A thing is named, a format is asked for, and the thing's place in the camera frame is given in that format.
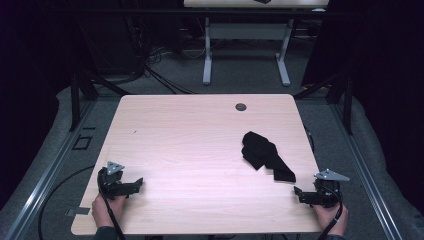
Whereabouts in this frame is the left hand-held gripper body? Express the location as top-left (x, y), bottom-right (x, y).
top-left (96, 161), bottom-right (134, 201)

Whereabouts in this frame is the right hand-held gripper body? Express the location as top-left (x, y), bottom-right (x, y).
top-left (312, 168), bottom-right (351, 209)

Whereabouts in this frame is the person's right hand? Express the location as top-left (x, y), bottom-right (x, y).
top-left (312, 202), bottom-right (350, 237)

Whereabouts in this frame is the person's left hand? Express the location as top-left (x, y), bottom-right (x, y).
top-left (91, 192), bottom-right (128, 230)

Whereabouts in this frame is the grey tape strip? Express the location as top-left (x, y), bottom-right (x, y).
top-left (65, 206), bottom-right (91, 217)

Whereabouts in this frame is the black cloth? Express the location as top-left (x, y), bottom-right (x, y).
top-left (241, 130), bottom-right (297, 183)

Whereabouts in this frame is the black metal stand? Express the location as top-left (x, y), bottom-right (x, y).
top-left (293, 64), bottom-right (355, 136)
top-left (68, 63), bottom-right (132, 132)

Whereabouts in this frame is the white-legged desk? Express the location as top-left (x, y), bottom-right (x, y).
top-left (183, 0), bottom-right (330, 86)

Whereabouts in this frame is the aluminium floor rail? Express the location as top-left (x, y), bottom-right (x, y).
top-left (328, 101), bottom-right (404, 240)
top-left (2, 99), bottom-right (98, 240)

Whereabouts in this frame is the black floor cable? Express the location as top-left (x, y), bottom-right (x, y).
top-left (37, 164), bottom-right (96, 240)

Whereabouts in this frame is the bundle of floor cables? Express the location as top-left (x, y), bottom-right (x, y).
top-left (133, 46), bottom-right (208, 96)

